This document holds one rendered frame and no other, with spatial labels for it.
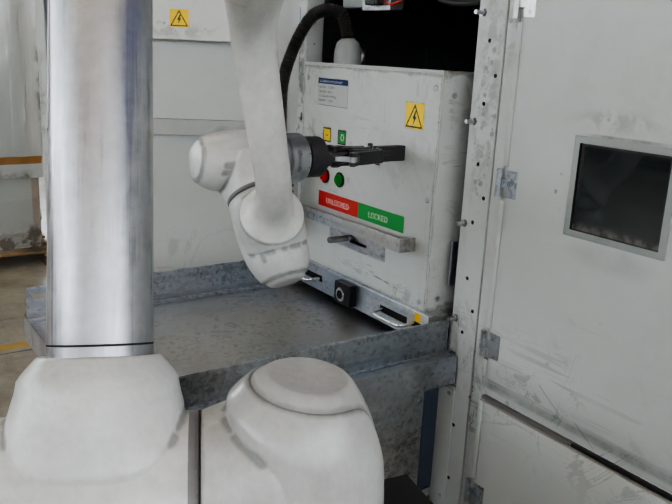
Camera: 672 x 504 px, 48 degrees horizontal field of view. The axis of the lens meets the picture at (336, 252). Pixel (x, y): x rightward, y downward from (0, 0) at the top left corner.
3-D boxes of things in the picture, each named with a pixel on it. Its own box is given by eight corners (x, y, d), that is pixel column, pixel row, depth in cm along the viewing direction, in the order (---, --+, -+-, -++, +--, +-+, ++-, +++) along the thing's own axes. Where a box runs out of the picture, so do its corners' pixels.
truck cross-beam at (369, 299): (426, 345, 149) (428, 317, 147) (288, 274, 192) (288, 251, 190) (445, 341, 151) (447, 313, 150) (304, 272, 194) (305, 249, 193)
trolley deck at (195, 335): (120, 475, 112) (119, 439, 111) (25, 339, 162) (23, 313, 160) (454, 383, 150) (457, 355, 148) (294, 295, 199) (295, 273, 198)
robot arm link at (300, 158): (286, 187, 131) (315, 185, 135) (287, 135, 129) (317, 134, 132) (261, 179, 139) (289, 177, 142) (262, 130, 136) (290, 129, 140)
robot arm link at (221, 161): (253, 151, 140) (275, 211, 135) (174, 154, 131) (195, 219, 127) (276, 116, 131) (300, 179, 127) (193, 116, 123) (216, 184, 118)
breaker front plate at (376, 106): (419, 319, 150) (438, 74, 138) (295, 260, 188) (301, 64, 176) (424, 318, 150) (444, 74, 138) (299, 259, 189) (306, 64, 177)
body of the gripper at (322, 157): (288, 174, 141) (329, 171, 146) (313, 181, 135) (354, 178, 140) (290, 134, 139) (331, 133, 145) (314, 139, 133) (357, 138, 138)
